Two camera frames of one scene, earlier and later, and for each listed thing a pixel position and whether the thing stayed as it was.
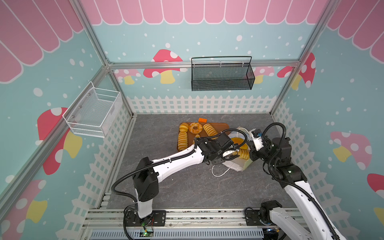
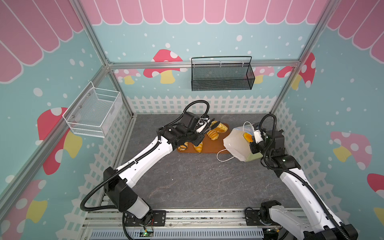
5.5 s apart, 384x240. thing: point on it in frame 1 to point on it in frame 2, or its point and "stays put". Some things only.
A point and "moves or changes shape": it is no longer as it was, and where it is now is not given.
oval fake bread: x=239 y=140 to x=248 y=136
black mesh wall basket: x=222 y=73 stays put
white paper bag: x=238 y=164 moves or changes shape
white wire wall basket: x=94 y=111 stays put
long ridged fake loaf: x=243 y=153 to x=220 y=128
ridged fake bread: x=210 y=131 stays put
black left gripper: x=218 y=161 to x=196 y=142
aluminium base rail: x=182 y=224 stays put
